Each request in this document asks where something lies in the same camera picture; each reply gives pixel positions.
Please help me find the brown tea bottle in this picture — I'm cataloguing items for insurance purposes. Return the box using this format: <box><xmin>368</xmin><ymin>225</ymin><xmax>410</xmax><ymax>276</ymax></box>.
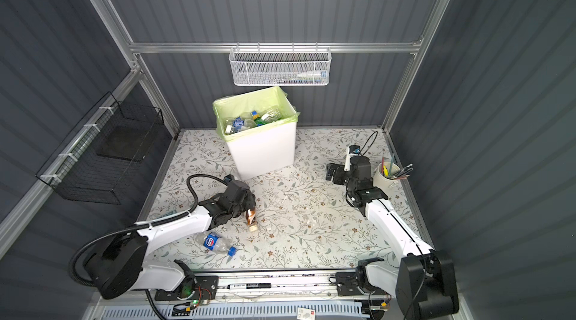
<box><xmin>245</xmin><ymin>208</ymin><xmax>258</xmax><ymax>232</ymax></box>

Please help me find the clear tall bottle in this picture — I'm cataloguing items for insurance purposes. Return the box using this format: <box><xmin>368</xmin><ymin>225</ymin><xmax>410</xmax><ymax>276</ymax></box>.
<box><xmin>261</xmin><ymin>106</ymin><xmax>283</xmax><ymax>123</ymax></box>

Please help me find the pepsi bottle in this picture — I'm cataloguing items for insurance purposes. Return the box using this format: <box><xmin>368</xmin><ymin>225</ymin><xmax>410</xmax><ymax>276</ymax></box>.
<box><xmin>233</xmin><ymin>113</ymin><xmax>257</xmax><ymax>132</ymax></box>
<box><xmin>196</xmin><ymin>232</ymin><xmax>237</xmax><ymax>257</ymax></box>

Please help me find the crushed green bottle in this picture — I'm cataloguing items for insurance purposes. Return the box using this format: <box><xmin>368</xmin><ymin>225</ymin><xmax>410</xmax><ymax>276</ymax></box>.
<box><xmin>250</xmin><ymin>111</ymin><xmax>268</xmax><ymax>126</ymax></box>

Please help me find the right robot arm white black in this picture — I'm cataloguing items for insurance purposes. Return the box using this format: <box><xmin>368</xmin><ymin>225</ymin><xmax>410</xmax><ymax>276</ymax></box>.
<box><xmin>325</xmin><ymin>132</ymin><xmax>460</xmax><ymax>319</ymax></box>

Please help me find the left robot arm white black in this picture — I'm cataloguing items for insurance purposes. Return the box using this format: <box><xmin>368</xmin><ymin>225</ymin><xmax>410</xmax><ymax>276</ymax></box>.
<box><xmin>67</xmin><ymin>175</ymin><xmax>257</xmax><ymax>300</ymax></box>

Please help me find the white waste bin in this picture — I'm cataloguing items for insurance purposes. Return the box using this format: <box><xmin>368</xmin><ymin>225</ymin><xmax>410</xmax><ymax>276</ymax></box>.
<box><xmin>215</xmin><ymin>86</ymin><xmax>299</xmax><ymax>181</ymax></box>

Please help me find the green bin liner bag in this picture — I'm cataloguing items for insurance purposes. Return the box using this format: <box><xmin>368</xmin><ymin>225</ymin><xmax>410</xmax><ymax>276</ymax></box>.
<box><xmin>212</xmin><ymin>86</ymin><xmax>300</xmax><ymax>143</ymax></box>

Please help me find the white pen cup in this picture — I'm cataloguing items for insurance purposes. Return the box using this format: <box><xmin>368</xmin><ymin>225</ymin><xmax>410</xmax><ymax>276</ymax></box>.
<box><xmin>373</xmin><ymin>156</ymin><xmax>414</xmax><ymax>191</ymax></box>

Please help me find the tube in white basket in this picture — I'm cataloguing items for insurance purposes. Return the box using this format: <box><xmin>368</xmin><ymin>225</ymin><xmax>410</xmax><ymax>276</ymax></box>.
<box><xmin>297</xmin><ymin>70</ymin><xmax>329</xmax><ymax>81</ymax></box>

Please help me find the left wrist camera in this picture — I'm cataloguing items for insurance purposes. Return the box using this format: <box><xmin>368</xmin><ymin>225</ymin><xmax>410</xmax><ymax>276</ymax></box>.
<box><xmin>224</xmin><ymin>174</ymin><xmax>235</xmax><ymax>183</ymax></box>

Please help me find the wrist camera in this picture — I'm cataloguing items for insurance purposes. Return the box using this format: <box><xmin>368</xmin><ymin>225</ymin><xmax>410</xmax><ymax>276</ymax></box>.
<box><xmin>343</xmin><ymin>144</ymin><xmax>361</xmax><ymax>171</ymax></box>
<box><xmin>224</xmin><ymin>174</ymin><xmax>235</xmax><ymax>183</ymax></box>

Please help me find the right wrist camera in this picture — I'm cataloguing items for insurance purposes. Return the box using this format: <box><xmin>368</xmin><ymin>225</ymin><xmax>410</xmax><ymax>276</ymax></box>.
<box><xmin>343</xmin><ymin>144</ymin><xmax>361</xmax><ymax>171</ymax></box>

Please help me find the black marker on rail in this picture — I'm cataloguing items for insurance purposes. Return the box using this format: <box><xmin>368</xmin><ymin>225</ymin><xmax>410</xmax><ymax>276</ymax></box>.
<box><xmin>227</xmin><ymin>282</ymin><xmax>272</xmax><ymax>290</ymax></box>

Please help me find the white wire mesh basket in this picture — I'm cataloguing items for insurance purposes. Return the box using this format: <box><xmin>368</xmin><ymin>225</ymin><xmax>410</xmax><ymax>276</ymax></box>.
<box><xmin>229</xmin><ymin>48</ymin><xmax>332</xmax><ymax>87</ymax></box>

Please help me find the black wire basket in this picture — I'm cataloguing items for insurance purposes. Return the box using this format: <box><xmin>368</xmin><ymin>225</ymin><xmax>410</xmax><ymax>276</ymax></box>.
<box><xmin>36</xmin><ymin>93</ymin><xmax>164</xmax><ymax>204</ymax></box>

